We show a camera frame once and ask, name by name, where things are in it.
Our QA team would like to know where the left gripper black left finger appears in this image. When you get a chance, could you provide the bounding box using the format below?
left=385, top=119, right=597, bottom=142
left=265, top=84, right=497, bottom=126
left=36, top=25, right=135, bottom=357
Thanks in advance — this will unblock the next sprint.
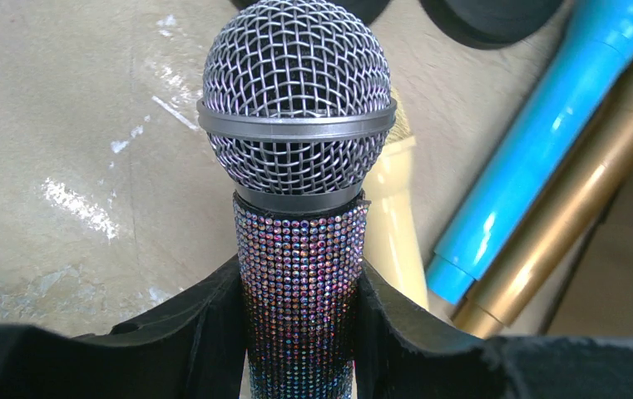
left=0, top=259, right=247, bottom=398

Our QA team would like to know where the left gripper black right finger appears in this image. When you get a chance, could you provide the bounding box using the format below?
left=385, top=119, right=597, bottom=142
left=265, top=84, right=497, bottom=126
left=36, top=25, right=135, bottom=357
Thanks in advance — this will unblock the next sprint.
left=354, top=264, right=633, bottom=398

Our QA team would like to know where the cream yellow microphone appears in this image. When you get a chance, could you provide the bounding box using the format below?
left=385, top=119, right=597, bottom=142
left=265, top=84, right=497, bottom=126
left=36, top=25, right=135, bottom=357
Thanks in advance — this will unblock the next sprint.
left=363, top=89, right=429, bottom=310

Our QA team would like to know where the glitter silver microphone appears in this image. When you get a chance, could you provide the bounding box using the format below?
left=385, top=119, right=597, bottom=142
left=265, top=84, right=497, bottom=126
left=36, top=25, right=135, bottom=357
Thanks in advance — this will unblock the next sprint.
left=197, top=1, right=397, bottom=398

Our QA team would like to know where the black round-base mic stand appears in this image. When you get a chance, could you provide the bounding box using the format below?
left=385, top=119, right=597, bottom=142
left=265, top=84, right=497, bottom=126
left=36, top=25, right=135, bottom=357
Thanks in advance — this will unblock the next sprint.
left=420, top=0, right=562, bottom=50

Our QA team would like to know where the blue microphone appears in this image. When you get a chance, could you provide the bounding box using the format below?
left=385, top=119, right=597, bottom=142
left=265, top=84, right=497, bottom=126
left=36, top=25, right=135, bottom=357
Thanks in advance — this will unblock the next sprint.
left=426, top=1, right=633, bottom=304

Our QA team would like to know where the gold microphone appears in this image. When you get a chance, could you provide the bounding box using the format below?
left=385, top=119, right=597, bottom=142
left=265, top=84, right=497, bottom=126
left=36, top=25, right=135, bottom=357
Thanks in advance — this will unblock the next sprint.
left=451, top=62, right=633, bottom=338

